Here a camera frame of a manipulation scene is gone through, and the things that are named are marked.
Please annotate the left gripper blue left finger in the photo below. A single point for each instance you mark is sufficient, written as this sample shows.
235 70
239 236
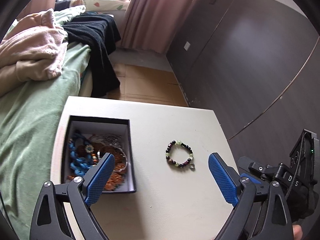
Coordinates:
97 177

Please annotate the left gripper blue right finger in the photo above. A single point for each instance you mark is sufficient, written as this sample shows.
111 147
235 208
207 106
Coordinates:
226 178

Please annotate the black jewelry box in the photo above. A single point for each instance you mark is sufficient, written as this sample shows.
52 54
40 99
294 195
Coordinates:
87 139

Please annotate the orange amber bead jewelry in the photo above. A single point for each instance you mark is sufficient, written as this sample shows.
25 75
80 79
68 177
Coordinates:
89 154

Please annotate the person right hand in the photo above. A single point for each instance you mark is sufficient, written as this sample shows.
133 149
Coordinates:
297 232

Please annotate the green bed sheet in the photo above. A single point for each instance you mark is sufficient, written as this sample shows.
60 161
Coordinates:
30 115

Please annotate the flattened cardboard floor sheets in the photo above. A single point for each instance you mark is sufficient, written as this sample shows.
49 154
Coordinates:
148 85

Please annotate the dark grey wardrobe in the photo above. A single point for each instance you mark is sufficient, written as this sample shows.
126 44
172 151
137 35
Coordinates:
255 63

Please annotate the pink fleece blanket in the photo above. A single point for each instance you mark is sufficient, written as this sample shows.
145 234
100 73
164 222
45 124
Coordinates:
34 49

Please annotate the black knitted blanket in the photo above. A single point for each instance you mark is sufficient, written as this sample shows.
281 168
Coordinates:
100 33

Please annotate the patterned window seat cushion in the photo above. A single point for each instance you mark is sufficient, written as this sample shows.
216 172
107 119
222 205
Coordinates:
101 5

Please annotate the pink curtain right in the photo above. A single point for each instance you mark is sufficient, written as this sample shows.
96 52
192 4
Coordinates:
152 24

